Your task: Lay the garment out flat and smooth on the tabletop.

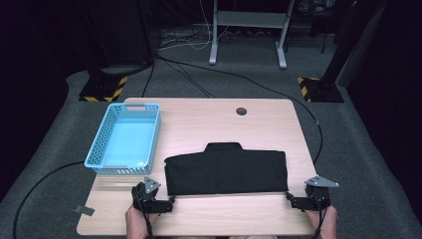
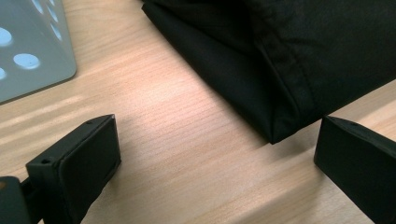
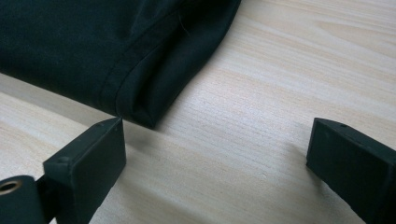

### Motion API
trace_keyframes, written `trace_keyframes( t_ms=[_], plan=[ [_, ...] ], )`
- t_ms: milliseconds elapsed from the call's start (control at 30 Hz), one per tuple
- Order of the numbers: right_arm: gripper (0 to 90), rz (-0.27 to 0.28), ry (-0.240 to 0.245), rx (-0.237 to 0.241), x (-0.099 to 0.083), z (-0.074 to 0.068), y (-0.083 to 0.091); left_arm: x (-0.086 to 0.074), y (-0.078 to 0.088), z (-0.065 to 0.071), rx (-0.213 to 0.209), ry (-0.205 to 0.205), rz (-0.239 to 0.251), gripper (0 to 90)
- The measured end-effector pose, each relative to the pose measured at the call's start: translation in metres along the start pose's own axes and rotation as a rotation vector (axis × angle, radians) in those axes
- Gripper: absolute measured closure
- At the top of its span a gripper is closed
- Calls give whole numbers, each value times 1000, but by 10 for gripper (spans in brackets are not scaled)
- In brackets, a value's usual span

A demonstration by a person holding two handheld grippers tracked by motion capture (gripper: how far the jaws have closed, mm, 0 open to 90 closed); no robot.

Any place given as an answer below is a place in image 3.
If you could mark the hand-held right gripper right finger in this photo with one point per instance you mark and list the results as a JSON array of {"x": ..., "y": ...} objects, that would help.
[{"x": 351, "y": 161}]

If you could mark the dark cloth garment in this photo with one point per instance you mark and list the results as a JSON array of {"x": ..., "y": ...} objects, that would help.
[{"x": 102, "y": 49}]

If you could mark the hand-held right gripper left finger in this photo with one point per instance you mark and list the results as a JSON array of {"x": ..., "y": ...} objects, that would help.
[{"x": 84, "y": 168}]

